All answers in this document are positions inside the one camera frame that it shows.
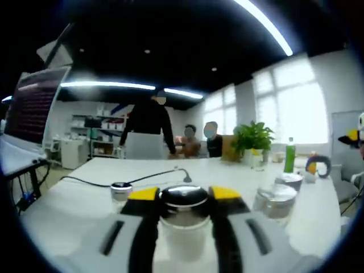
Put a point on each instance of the small white gadget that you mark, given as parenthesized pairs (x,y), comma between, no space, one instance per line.
(308,177)

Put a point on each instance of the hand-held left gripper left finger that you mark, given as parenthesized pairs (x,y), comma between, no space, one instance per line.
(91,256)

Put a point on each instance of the brown cardboard box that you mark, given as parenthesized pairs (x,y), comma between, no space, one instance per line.
(229,148)

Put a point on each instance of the tall glass seasoning bottle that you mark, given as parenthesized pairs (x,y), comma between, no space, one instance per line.
(277,202)
(288,180)

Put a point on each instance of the bright window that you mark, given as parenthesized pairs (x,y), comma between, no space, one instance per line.
(219,111)
(295,113)

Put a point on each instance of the white low cabinet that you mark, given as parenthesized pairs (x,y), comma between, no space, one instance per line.
(72,153)

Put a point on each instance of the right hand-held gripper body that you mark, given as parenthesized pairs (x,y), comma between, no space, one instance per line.
(361,125)

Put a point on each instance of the ceiling air conditioner panel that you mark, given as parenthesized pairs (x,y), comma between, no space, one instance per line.
(55,54)

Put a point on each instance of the ceiling light strip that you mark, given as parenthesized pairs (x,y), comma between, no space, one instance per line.
(273,34)
(113,84)

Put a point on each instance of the shelving unit with white bins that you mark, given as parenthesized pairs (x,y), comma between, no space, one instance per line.
(96,133)

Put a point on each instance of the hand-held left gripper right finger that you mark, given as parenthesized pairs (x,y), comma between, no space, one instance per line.
(281,256)

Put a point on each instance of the small glass seasoning bottle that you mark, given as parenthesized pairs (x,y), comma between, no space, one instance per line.
(121,193)
(183,199)

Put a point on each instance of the green drink bottle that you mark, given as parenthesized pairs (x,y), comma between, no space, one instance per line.
(289,156)

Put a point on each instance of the white laptop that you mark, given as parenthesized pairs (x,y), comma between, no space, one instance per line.
(31,108)

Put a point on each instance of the potted green plant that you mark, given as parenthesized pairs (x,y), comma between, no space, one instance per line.
(253,136)

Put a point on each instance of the white mesh office chair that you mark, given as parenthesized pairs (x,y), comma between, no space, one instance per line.
(143,145)

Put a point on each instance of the dark arched yellow device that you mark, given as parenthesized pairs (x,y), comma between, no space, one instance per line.
(320,157)

